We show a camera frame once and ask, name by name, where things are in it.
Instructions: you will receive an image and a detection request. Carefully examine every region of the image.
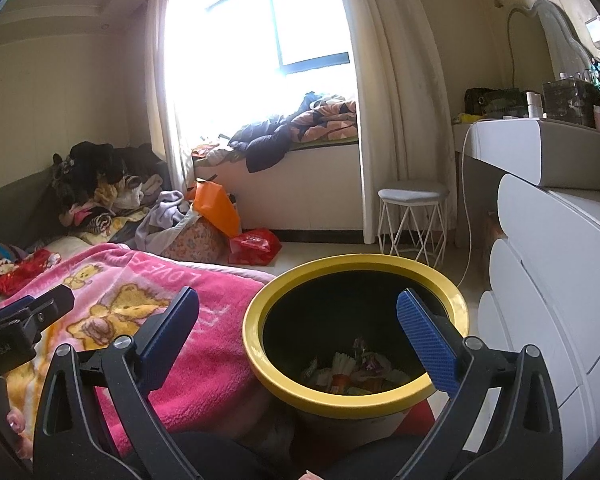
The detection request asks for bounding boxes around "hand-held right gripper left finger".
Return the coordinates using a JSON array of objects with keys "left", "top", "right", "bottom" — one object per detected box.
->
[{"left": 32, "top": 286, "right": 216, "bottom": 480}]

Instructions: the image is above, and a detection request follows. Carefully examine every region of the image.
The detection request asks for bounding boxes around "pile of discarded wrappers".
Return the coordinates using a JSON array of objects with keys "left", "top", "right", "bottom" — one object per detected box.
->
[{"left": 300, "top": 337, "right": 411, "bottom": 396}]

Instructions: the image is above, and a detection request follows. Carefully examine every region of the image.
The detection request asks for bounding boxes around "grey garment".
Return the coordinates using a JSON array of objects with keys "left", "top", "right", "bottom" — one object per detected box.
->
[{"left": 136, "top": 190, "right": 201, "bottom": 251}]

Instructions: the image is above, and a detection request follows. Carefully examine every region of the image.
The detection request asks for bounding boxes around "beige bed mattress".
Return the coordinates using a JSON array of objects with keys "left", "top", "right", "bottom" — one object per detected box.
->
[{"left": 40, "top": 232, "right": 146, "bottom": 261}]

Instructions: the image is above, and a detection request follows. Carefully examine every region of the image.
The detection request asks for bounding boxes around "clear cosmetics organiser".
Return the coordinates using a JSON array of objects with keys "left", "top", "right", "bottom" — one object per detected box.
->
[{"left": 542, "top": 77, "right": 600, "bottom": 126}]

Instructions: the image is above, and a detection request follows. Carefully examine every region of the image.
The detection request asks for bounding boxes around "pile of dark clothes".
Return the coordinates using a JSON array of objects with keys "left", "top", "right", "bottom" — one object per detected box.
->
[{"left": 52, "top": 141, "right": 168, "bottom": 241}]

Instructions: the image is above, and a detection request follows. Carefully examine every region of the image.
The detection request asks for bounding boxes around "red shopping bag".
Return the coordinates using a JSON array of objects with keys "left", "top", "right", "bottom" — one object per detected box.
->
[{"left": 227, "top": 227, "right": 283, "bottom": 266}]

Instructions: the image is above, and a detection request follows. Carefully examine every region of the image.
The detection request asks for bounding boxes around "cream curtain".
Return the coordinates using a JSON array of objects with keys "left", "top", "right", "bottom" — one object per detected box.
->
[
  {"left": 145, "top": 0, "right": 196, "bottom": 191},
  {"left": 327, "top": 0, "right": 461, "bottom": 246}
]

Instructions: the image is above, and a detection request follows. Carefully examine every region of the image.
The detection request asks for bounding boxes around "white vanity table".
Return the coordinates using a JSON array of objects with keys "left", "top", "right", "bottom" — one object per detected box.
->
[{"left": 452, "top": 116, "right": 600, "bottom": 191}]

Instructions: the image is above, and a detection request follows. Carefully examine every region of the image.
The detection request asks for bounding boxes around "pink bear printed blanket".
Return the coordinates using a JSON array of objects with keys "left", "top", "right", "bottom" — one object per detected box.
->
[{"left": 0, "top": 242, "right": 278, "bottom": 461}]

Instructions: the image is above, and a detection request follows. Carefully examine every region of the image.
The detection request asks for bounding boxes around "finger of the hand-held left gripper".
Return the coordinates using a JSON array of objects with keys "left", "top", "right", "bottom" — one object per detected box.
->
[
  {"left": 0, "top": 294, "right": 37, "bottom": 330},
  {"left": 0, "top": 286, "right": 76, "bottom": 345}
]

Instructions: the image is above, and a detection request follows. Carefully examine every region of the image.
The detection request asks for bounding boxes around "orange bag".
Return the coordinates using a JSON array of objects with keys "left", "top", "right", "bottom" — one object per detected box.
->
[{"left": 187, "top": 177, "right": 243, "bottom": 236}]

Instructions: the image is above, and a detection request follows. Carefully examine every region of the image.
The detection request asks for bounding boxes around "black bag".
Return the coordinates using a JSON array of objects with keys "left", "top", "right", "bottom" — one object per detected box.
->
[{"left": 464, "top": 87, "right": 526, "bottom": 118}]

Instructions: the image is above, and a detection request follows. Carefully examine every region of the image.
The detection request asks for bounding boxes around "person's left hand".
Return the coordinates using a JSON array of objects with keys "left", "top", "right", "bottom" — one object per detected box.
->
[{"left": 4, "top": 404, "right": 35, "bottom": 461}]

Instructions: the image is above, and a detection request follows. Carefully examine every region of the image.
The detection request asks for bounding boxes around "red cloth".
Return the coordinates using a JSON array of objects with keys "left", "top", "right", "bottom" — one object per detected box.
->
[{"left": 0, "top": 249, "right": 63, "bottom": 296}]

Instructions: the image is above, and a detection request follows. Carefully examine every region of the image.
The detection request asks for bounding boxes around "white cable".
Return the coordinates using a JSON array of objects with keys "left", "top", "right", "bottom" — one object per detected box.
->
[{"left": 455, "top": 152, "right": 476, "bottom": 288}]

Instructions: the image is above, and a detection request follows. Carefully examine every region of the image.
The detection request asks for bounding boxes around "wavy framed mirror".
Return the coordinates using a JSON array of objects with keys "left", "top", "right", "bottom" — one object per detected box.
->
[{"left": 507, "top": 0, "right": 593, "bottom": 78}]

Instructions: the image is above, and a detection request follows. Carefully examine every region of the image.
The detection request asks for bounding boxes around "colourful printed garment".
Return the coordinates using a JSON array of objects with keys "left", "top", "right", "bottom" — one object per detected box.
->
[{"left": 0, "top": 242, "right": 26, "bottom": 286}]

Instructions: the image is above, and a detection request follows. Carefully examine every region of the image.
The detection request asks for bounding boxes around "white scalloped dresser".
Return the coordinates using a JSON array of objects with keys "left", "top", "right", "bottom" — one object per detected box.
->
[{"left": 477, "top": 172, "right": 600, "bottom": 480}]

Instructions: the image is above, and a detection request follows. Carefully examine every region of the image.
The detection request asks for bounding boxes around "white window seat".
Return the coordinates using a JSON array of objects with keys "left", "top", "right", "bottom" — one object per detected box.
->
[{"left": 192, "top": 137, "right": 366, "bottom": 233}]

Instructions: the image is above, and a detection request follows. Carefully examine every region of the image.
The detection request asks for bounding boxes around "yellow rimmed bin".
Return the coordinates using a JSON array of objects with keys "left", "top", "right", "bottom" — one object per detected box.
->
[{"left": 241, "top": 254, "right": 470, "bottom": 441}]

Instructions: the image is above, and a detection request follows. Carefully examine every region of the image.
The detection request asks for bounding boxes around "floral fabric basket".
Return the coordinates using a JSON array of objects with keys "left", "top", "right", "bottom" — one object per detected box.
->
[{"left": 160, "top": 215, "right": 226, "bottom": 263}]

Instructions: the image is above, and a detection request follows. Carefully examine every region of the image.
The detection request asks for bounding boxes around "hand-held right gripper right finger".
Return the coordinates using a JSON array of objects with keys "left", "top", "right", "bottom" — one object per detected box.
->
[{"left": 396, "top": 287, "right": 563, "bottom": 480}]

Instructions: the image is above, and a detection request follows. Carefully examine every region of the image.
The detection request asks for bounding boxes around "dark framed window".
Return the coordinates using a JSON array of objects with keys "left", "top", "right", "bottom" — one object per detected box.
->
[{"left": 172, "top": 0, "right": 353, "bottom": 161}]

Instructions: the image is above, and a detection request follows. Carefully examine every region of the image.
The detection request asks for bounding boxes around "grey headboard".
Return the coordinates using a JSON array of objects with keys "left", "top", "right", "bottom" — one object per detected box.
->
[{"left": 0, "top": 165, "right": 76, "bottom": 256}]

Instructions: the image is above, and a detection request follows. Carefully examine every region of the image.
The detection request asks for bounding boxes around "orange patterned quilt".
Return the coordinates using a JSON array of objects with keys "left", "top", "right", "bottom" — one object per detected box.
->
[{"left": 292, "top": 92, "right": 358, "bottom": 143}]

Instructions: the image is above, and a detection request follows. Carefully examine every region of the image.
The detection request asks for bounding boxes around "dark puffer jacket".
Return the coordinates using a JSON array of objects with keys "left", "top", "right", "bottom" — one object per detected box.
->
[{"left": 227, "top": 112, "right": 306, "bottom": 173}]

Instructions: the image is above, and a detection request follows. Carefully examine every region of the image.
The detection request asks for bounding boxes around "red orange garment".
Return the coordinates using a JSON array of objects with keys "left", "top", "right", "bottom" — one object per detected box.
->
[{"left": 191, "top": 142, "right": 236, "bottom": 166}]

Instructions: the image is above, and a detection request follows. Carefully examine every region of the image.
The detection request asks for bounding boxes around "white wire stool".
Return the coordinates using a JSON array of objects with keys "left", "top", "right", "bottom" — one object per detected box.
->
[{"left": 377, "top": 180, "right": 451, "bottom": 268}]

